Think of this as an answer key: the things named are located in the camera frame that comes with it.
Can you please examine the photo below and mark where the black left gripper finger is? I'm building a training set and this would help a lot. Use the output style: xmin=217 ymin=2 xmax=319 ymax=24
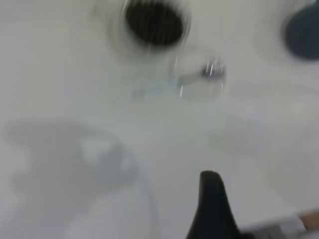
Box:
xmin=185 ymin=170 xmax=255 ymax=239

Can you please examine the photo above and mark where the spoon with light blue handle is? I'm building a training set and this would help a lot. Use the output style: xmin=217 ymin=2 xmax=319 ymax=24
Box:
xmin=132 ymin=58 xmax=226 ymax=97

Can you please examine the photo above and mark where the dark grey blue mug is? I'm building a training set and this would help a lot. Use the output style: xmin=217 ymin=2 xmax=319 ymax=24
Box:
xmin=281 ymin=0 xmax=319 ymax=62

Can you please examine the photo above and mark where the clear round glass lid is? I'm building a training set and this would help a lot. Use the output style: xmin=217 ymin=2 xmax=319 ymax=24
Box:
xmin=171 ymin=49 xmax=228 ymax=100

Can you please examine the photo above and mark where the dark coffee beans pile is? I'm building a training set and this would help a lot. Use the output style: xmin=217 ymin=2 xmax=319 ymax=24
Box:
xmin=124 ymin=0 xmax=184 ymax=47

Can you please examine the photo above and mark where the clear glass jar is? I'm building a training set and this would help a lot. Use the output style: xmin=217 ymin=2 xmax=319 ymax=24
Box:
xmin=107 ymin=0 xmax=193 ymax=59

